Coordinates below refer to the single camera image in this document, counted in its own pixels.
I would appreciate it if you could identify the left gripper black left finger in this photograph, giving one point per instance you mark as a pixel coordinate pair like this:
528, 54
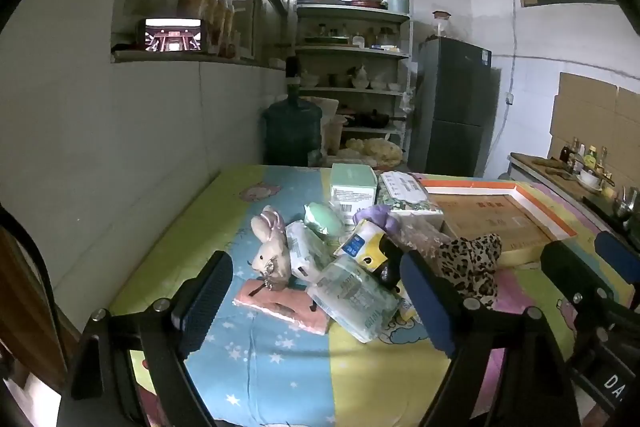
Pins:
173, 328

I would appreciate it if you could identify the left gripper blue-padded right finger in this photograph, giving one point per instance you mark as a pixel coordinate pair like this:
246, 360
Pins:
534, 387

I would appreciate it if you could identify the pink bunny plush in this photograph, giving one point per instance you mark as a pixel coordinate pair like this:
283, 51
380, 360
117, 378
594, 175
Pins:
272, 261

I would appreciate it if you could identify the pink packaged towel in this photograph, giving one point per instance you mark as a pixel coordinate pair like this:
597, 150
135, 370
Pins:
290, 305

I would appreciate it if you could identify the leopard print cloth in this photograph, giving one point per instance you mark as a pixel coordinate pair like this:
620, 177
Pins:
470, 266

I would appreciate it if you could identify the white tissue pack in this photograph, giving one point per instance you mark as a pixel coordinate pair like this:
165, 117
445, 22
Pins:
310, 252

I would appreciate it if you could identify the mint green packaged item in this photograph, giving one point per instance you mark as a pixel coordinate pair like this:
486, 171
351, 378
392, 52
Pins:
323, 220

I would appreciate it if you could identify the green patterned tissue pack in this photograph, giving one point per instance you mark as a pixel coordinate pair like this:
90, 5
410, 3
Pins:
354, 299

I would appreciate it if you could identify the white teddy bear purple bow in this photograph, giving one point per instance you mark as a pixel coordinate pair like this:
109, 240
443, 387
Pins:
380, 216

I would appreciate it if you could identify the colourful cartoon bedsheet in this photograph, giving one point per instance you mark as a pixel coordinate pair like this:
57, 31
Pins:
254, 369

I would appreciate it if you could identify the kitchen counter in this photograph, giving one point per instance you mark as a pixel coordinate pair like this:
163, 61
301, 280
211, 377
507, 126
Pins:
613, 208

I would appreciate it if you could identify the orange rimmed cardboard box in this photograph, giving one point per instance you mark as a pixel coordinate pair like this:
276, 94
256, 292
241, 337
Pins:
472, 208

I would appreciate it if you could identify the white bowl on counter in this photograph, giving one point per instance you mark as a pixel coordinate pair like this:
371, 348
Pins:
588, 178

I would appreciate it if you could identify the yellow green bottle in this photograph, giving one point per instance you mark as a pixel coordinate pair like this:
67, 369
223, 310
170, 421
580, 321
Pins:
591, 158

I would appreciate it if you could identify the blue water jug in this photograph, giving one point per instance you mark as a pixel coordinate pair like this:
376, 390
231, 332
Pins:
292, 127

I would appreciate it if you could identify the mint green tissue box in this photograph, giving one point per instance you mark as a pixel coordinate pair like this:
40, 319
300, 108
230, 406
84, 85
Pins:
353, 187

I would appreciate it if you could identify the floral tissue pack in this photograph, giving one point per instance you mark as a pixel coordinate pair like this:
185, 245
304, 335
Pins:
405, 196

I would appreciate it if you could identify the orange drink bottles row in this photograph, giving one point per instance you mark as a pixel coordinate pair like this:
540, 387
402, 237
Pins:
213, 31

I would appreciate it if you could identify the phone with lit screen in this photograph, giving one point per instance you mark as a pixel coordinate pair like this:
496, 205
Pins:
171, 34

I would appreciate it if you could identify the dark green refrigerator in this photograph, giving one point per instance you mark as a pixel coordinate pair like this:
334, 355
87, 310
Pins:
455, 106

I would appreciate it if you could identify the grey metal shelf unit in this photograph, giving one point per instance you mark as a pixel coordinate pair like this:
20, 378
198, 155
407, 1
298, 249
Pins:
358, 54

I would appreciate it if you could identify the glass jar on fridge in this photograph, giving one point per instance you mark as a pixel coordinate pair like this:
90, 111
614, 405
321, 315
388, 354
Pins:
441, 22

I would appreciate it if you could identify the red lidded pot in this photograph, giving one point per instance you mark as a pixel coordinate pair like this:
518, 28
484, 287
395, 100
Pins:
370, 4

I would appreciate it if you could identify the light blue pot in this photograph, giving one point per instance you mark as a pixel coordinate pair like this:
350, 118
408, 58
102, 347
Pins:
399, 6

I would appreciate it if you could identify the cardboard sheets on wall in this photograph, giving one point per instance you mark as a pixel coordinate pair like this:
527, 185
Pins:
602, 115

